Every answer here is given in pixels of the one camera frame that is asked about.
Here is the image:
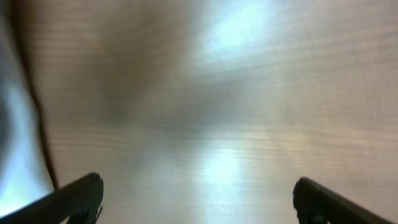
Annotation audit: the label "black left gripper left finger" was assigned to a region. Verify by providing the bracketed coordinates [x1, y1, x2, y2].
[1, 172, 104, 224]

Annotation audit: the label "grey shorts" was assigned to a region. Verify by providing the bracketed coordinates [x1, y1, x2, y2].
[1, 1, 54, 217]

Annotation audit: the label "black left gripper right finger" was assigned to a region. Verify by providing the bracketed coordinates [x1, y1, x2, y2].
[293, 177, 392, 224]

